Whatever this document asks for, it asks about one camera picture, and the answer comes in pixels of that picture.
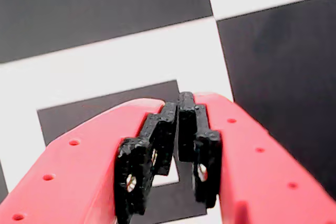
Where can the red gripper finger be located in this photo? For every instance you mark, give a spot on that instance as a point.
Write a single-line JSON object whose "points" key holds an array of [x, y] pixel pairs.
{"points": [[65, 182], [262, 182]]}

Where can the black white marker checkerboard mat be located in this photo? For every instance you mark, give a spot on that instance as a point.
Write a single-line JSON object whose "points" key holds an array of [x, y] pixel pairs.
{"points": [[131, 51]]}

